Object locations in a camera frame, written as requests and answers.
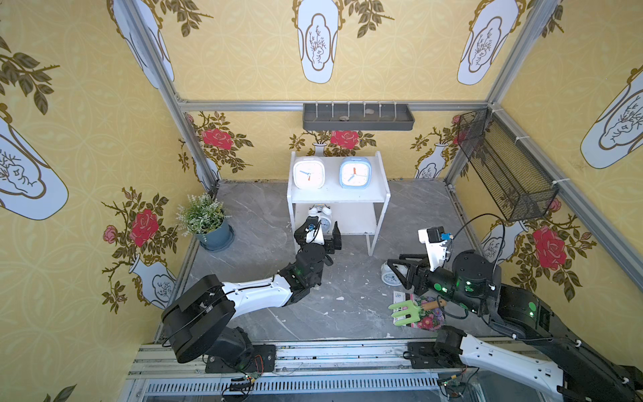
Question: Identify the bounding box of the white twin-bell clock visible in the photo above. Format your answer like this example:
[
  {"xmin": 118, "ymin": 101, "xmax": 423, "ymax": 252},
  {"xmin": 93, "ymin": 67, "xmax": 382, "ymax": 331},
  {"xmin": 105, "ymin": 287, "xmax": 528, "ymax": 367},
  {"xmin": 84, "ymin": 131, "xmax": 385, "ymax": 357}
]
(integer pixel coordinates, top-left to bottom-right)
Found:
[
  {"xmin": 308, "ymin": 204, "xmax": 333, "ymax": 235},
  {"xmin": 380, "ymin": 262, "xmax": 401, "ymax": 286}
]

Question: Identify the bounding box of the white square alarm clock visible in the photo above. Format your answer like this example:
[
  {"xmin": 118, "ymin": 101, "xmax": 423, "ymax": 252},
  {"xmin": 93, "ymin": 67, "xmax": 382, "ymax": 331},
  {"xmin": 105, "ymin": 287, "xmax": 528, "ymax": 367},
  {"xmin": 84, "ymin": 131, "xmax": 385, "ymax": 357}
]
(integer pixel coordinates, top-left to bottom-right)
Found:
[{"xmin": 292, "ymin": 157, "xmax": 326, "ymax": 190}]

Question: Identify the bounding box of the blue square alarm clock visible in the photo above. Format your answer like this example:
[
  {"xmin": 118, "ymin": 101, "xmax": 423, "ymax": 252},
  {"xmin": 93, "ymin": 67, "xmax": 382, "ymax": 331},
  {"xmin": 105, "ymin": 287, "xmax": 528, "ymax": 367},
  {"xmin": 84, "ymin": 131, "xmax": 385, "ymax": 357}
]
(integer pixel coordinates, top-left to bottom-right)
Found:
[{"xmin": 339, "ymin": 157, "xmax": 373, "ymax": 189}]

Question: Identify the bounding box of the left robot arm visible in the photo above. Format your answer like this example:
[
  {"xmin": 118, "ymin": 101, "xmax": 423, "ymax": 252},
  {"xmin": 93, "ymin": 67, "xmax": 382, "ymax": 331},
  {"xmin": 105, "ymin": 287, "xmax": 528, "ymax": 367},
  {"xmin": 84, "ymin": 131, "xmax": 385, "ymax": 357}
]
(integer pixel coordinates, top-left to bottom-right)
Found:
[{"xmin": 162, "ymin": 217, "xmax": 343, "ymax": 370}]

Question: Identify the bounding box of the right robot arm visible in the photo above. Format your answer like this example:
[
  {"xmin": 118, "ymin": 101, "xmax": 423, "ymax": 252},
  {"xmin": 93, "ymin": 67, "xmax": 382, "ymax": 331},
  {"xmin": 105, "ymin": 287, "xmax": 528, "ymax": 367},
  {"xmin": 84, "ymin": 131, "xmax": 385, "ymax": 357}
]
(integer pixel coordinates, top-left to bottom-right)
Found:
[{"xmin": 383, "ymin": 251, "xmax": 642, "ymax": 401}]

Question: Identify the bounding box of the white two-tier shelf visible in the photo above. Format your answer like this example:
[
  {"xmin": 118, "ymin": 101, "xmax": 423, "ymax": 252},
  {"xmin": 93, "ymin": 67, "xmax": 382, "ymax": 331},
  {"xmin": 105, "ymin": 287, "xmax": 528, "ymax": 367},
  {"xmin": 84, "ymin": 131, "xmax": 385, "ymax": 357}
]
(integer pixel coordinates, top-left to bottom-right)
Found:
[{"xmin": 286, "ymin": 152, "xmax": 391, "ymax": 256}]

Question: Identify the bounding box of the green garden hand fork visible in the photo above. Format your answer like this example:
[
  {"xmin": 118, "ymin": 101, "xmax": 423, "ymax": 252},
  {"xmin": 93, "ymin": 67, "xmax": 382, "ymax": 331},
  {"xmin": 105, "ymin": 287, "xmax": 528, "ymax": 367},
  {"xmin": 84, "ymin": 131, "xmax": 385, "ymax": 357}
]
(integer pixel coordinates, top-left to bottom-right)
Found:
[{"xmin": 388, "ymin": 300, "xmax": 446, "ymax": 327}]

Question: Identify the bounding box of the floral seed packet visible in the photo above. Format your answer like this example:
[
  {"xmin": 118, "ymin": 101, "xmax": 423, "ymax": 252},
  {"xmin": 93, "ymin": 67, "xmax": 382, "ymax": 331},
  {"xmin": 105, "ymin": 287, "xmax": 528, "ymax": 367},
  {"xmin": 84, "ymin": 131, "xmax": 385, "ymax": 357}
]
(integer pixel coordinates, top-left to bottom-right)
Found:
[{"xmin": 410, "ymin": 308, "xmax": 445, "ymax": 332}]

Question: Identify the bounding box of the potted green plant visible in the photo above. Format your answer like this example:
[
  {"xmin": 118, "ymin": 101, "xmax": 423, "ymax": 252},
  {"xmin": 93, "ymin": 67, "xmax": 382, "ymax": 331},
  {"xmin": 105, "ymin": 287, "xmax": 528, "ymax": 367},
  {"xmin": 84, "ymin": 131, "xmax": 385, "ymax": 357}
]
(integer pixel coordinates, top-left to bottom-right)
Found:
[{"xmin": 177, "ymin": 194, "xmax": 234, "ymax": 252}]

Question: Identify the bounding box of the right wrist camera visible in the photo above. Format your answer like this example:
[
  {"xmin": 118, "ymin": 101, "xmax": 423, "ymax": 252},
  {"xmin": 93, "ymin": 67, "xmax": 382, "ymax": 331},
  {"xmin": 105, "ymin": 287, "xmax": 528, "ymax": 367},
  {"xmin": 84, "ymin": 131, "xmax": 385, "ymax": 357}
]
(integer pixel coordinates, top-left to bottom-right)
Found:
[{"xmin": 418, "ymin": 226, "xmax": 453, "ymax": 272}]

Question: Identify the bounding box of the grey wall tray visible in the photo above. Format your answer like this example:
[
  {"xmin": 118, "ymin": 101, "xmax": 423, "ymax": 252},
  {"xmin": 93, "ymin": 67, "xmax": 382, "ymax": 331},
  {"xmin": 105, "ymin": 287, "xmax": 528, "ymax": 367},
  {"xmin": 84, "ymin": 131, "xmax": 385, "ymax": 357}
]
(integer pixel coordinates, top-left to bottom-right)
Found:
[{"xmin": 302, "ymin": 102, "xmax": 415, "ymax": 132}]

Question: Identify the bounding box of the black wire mesh basket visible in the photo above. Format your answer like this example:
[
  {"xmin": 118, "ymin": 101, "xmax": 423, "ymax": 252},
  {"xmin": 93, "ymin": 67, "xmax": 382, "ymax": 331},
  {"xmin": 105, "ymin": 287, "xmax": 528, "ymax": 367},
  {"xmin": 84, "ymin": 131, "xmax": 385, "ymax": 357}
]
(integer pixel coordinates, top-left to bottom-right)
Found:
[{"xmin": 456, "ymin": 109, "xmax": 559, "ymax": 222}]

